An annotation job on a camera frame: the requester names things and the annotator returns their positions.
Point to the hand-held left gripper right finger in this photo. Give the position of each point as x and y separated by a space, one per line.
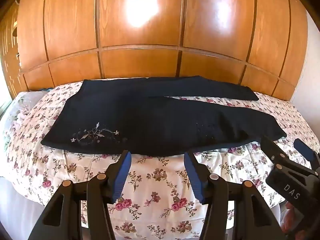
195 177

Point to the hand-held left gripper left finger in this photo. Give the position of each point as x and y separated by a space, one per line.
123 172

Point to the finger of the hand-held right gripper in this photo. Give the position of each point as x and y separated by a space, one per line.
271 150
305 153

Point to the black pants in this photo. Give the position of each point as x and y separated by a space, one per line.
150 115

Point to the wooden wardrobe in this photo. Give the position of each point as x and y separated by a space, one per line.
140 62

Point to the floral bedspread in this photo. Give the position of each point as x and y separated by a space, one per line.
155 180

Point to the white bed sheet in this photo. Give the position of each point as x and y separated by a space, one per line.
15 205

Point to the white floral pillow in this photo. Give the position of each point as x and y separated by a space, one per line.
27 100

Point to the person's right hand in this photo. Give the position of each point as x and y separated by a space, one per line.
296 227

